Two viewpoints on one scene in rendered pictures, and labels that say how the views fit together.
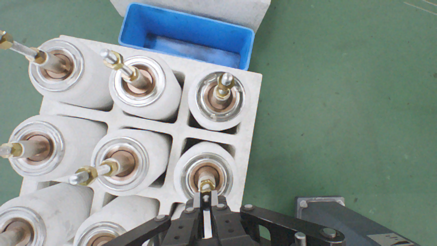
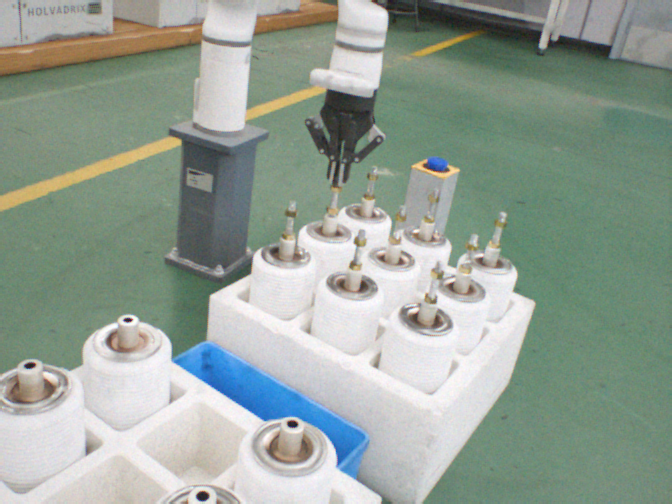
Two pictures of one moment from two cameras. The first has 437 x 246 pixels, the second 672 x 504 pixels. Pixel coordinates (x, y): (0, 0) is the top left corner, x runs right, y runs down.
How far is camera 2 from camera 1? 0.94 m
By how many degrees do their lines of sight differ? 65
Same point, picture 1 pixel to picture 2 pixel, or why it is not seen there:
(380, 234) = (199, 188)
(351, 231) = (217, 202)
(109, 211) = (415, 251)
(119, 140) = (387, 266)
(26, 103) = not seen: outside the picture
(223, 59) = not seen: hidden behind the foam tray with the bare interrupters
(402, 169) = (57, 243)
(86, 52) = (394, 319)
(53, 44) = (424, 331)
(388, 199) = (106, 236)
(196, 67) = (282, 326)
